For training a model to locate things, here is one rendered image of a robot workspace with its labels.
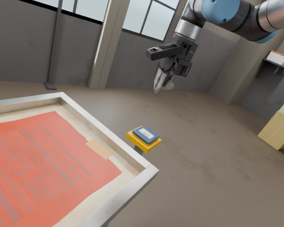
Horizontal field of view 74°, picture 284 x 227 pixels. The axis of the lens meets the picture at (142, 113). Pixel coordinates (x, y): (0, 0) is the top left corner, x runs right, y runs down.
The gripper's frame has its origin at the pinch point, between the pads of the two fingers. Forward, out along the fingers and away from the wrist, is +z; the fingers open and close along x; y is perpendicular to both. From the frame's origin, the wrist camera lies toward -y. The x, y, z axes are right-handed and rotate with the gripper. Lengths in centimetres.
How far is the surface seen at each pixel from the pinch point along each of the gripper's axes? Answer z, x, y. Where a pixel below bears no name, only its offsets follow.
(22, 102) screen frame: 23, 20, -41
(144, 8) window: -31, 274, 102
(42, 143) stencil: 26.9, 0.4, -33.3
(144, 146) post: 26.6, 0.1, 6.8
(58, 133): 26.8, 5.6, -28.1
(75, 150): 26.8, -3.2, -22.8
